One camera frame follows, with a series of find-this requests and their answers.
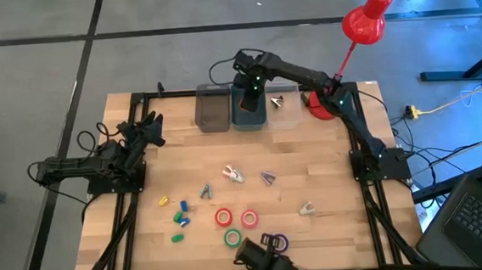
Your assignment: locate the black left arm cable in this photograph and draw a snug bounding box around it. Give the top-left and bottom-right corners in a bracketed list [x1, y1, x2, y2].
[23, 121, 117, 211]

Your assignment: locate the purple stapler remover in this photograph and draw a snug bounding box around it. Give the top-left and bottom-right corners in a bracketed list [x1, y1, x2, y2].
[260, 170, 278, 187]

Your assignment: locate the pink tape roll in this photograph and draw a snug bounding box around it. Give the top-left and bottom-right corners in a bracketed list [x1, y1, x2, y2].
[239, 208, 261, 230]

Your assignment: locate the yellow power cable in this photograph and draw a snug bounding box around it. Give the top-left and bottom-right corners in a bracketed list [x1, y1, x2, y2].
[414, 73, 482, 115]

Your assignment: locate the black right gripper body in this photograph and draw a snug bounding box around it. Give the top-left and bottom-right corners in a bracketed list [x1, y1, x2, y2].
[233, 70, 267, 98]

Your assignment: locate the red desk lamp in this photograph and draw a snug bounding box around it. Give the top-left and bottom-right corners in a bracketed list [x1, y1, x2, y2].
[299, 0, 404, 122]

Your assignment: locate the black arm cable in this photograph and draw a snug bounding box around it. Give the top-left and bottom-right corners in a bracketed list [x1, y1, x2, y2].
[23, 121, 117, 211]
[207, 56, 241, 87]

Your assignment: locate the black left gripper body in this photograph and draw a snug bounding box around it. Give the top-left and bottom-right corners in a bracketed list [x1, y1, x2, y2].
[132, 121, 167, 150]

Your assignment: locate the beige stapler remover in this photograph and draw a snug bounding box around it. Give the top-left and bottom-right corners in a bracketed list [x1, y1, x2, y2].
[298, 200, 317, 217]

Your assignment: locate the black laptop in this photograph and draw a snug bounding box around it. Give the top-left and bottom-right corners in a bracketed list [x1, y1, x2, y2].
[407, 126, 482, 270]

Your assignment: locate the green tape roll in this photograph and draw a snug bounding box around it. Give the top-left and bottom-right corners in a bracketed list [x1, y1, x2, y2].
[223, 227, 244, 250]

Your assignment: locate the red tape roll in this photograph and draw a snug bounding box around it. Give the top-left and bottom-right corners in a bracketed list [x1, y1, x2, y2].
[213, 206, 234, 228]

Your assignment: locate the clear plastic bin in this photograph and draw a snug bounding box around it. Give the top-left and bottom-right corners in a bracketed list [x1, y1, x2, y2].
[264, 79, 304, 132]

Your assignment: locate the blue plastic bin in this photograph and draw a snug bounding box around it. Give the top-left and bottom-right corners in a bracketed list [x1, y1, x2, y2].
[228, 82, 270, 134]

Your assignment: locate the purple tape roll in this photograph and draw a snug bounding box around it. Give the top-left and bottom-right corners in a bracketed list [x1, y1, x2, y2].
[270, 232, 291, 255]

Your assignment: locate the teal stapler remover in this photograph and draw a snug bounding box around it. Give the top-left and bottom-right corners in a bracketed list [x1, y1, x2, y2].
[198, 183, 214, 200]

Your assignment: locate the black floor cable bundle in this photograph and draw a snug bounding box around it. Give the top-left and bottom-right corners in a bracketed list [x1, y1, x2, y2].
[384, 82, 482, 194]

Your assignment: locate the smoke grey plastic bin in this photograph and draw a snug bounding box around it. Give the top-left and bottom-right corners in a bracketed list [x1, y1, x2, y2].
[192, 82, 234, 135]

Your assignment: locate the light grey stapler remover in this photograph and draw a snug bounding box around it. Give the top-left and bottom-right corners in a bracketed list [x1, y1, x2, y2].
[229, 168, 246, 185]

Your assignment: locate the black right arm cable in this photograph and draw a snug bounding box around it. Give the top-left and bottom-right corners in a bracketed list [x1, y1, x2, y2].
[207, 56, 241, 87]

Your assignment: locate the black aluminium table frame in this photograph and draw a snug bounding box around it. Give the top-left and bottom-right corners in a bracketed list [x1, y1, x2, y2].
[61, 64, 430, 270]

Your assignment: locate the black desk leg frame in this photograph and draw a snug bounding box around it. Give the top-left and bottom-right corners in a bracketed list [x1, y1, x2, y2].
[417, 40, 482, 85]

